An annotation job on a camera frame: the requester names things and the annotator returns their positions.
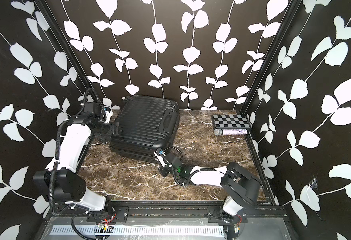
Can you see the black hard-shell suitcase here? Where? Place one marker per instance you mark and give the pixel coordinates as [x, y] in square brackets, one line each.
[146, 124]

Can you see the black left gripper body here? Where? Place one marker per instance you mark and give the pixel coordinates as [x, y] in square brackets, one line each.
[108, 129]

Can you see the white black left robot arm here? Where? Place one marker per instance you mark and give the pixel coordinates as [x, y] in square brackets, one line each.
[59, 181]

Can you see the white slotted cable duct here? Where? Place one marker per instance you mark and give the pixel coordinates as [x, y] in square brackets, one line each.
[122, 230]

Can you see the black corner frame post left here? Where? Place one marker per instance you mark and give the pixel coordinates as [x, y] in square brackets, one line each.
[64, 44]

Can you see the purple glitter cylinder bottle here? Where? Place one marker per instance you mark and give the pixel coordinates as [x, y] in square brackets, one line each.
[230, 132]

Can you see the black corner frame post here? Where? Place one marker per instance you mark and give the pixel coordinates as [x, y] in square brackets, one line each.
[64, 44]
[286, 21]

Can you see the black corner frame post right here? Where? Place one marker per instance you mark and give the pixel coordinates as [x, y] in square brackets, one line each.
[286, 21]

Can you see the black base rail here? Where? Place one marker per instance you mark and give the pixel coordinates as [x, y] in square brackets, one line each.
[210, 210]

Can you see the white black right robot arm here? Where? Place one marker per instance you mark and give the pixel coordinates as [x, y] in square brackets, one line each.
[241, 186]

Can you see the black white checkerboard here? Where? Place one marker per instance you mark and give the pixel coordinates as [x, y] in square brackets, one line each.
[230, 122]

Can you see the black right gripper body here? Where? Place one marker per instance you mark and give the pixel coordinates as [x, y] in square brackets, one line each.
[165, 171]

